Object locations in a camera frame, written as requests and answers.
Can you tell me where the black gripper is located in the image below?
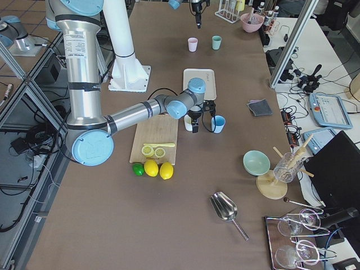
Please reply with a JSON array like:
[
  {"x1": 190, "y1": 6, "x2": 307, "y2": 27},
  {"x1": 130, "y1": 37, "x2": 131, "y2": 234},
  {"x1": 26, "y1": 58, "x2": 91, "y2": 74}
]
[
  {"x1": 187, "y1": 101, "x2": 216, "y2": 133},
  {"x1": 189, "y1": 0, "x2": 210, "y2": 29}
]

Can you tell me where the cream plastic cup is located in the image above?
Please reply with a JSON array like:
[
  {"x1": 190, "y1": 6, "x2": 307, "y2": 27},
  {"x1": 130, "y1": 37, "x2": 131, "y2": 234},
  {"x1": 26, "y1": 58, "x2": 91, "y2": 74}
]
[{"x1": 183, "y1": 115, "x2": 193, "y2": 132}]

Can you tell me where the pink plastic cup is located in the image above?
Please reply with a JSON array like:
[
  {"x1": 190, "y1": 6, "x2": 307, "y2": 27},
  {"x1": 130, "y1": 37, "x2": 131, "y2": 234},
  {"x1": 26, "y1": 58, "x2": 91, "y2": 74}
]
[{"x1": 187, "y1": 37, "x2": 198, "y2": 52}]

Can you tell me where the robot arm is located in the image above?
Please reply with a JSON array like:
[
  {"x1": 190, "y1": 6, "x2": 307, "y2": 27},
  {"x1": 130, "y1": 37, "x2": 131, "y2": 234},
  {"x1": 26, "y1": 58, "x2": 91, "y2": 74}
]
[
  {"x1": 168, "y1": 0, "x2": 210, "y2": 29},
  {"x1": 46, "y1": 1, "x2": 206, "y2": 167}
]

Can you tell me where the cream rabbit tray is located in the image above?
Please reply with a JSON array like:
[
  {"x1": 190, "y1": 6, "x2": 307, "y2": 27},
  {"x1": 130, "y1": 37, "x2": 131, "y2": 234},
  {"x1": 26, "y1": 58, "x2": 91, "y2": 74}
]
[{"x1": 183, "y1": 68, "x2": 217, "y2": 101}]

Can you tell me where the blue plastic cup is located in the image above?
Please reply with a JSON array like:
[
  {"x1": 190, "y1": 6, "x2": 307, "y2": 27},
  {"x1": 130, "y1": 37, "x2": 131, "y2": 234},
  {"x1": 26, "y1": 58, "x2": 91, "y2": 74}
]
[{"x1": 211, "y1": 115, "x2": 226, "y2": 133}]

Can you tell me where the green plastic cup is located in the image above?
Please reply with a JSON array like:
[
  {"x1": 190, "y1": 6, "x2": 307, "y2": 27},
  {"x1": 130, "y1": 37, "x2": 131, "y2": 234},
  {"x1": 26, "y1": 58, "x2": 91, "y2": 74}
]
[{"x1": 211, "y1": 35, "x2": 222, "y2": 50}]

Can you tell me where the wooden cutting board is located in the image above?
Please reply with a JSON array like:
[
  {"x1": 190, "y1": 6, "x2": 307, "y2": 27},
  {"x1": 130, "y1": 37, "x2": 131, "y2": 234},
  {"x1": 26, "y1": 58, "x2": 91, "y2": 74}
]
[{"x1": 129, "y1": 114, "x2": 178, "y2": 163}]

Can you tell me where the yellow plastic knife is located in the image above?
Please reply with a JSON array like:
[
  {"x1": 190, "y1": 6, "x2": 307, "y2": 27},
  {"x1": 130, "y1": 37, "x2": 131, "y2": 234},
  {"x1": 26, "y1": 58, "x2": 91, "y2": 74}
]
[{"x1": 143, "y1": 143, "x2": 176, "y2": 147}]

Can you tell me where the yellow cup on rack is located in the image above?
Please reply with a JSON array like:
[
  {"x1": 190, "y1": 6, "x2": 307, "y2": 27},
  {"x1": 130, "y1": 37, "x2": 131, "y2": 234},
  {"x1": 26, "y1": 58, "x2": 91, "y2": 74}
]
[{"x1": 236, "y1": 0, "x2": 245, "y2": 11}]

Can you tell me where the lemon half slice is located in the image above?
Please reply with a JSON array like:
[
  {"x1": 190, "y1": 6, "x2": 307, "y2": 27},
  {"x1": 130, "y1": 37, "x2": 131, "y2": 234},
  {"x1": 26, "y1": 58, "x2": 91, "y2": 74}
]
[
  {"x1": 154, "y1": 147, "x2": 166, "y2": 158},
  {"x1": 141, "y1": 146, "x2": 155, "y2": 158}
]

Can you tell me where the metal muddler in bowl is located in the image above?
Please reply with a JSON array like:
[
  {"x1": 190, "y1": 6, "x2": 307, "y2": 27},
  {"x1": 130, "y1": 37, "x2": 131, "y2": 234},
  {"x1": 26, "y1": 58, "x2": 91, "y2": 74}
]
[{"x1": 247, "y1": 8, "x2": 254, "y2": 24}]

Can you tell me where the whole yellow lemon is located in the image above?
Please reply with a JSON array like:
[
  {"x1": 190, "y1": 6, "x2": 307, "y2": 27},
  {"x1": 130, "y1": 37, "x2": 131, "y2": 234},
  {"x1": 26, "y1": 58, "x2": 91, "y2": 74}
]
[
  {"x1": 160, "y1": 162, "x2": 174, "y2": 180},
  {"x1": 143, "y1": 159, "x2": 159, "y2": 177}
]

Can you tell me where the pink bowl with ice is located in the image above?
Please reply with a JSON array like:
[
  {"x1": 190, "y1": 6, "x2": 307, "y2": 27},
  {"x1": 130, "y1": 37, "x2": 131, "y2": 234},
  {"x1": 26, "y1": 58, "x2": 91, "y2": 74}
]
[{"x1": 240, "y1": 13, "x2": 264, "y2": 33}]

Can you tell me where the grey folded cloth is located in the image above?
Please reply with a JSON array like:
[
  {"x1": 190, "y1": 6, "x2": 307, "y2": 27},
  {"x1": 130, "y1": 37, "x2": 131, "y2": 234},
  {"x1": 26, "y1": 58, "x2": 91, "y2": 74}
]
[{"x1": 246, "y1": 99, "x2": 273, "y2": 117}]

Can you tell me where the green lime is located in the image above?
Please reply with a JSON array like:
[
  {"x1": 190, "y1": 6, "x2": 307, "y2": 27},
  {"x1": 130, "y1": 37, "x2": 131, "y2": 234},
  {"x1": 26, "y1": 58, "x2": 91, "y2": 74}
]
[{"x1": 132, "y1": 163, "x2": 145, "y2": 176}]

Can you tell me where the green ceramic bowl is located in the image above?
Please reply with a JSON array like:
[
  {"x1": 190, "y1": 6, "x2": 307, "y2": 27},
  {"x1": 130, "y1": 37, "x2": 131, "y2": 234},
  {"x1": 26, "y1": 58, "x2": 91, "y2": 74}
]
[{"x1": 242, "y1": 150, "x2": 270, "y2": 176}]

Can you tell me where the metal scoop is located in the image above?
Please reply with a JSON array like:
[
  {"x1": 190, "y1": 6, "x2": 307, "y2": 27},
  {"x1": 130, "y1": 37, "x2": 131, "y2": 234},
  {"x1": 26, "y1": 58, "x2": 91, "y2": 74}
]
[{"x1": 210, "y1": 191, "x2": 249, "y2": 241}]

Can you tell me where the wooden mug tree stand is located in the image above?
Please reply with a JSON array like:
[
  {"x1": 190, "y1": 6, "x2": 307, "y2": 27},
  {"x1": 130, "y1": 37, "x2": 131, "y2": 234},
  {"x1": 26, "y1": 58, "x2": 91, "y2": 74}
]
[{"x1": 256, "y1": 135, "x2": 314, "y2": 200}]

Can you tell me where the clear textured glass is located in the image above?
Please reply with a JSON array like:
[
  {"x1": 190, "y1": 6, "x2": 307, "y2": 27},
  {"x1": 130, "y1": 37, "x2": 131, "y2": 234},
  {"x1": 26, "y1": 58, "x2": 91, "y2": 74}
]
[{"x1": 273, "y1": 152, "x2": 304, "y2": 183}]

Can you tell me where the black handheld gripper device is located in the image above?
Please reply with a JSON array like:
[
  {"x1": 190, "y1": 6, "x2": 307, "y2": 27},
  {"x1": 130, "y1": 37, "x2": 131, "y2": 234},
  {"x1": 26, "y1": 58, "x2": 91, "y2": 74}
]
[{"x1": 298, "y1": 64, "x2": 322, "y2": 94}]

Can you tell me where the blue teach pendant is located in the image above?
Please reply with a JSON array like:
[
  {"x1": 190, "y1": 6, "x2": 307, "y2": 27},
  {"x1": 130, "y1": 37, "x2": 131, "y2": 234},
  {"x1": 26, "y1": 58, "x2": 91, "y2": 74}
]
[
  {"x1": 309, "y1": 93, "x2": 353, "y2": 129},
  {"x1": 303, "y1": 127, "x2": 336, "y2": 155}
]

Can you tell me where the wine glass on rack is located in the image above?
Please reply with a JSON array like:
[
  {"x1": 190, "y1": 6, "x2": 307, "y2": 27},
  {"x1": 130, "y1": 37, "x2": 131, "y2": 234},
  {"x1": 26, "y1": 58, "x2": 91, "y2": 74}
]
[{"x1": 277, "y1": 208, "x2": 321, "y2": 237}]

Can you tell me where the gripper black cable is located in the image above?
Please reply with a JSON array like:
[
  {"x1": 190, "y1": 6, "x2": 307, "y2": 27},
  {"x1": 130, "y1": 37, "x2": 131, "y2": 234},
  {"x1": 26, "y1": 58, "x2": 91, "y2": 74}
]
[{"x1": 201, "y1": 108, "x2": 219, "y2": 133}]

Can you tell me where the white wire cup rack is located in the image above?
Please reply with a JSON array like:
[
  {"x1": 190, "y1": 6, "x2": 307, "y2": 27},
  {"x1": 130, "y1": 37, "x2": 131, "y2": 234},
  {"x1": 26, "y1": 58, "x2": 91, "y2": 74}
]
[{"x1": 214, "y1": 0, "x2": 241, "y2": 24}]

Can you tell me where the aluminium frame post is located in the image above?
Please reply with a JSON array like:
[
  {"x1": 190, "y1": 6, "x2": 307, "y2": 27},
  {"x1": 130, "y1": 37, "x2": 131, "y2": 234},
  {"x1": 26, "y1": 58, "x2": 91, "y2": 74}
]
[{"x1": 269, "y1": 0, "x2": 318, "y2": 89}]

